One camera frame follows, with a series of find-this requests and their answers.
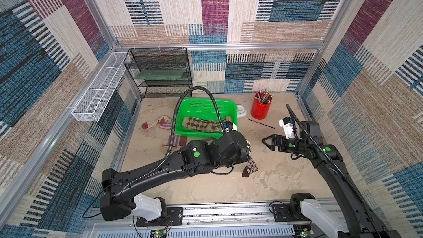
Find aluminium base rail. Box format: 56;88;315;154
82;201;374;238

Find green plastic basket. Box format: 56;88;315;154
175;98;239;139

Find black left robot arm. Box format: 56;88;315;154
100;131;252;221

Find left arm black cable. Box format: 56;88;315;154
118;86;229;192

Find loose pencil on table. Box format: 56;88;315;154
246;118;275;130

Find black wire mesh shelf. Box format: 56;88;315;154
124;47;193;99

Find pink purple striped sock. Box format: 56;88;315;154
161;134;188;154
142;116;172;130

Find brown argyle sock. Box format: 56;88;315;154
182;117;222;133

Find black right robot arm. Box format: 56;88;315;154
268;117;400;238

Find red pencil cup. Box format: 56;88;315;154
251;89;273;120

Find green glass plate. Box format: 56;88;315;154
134;69;185;80

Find white wire wall basket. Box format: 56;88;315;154
72;52;127;122

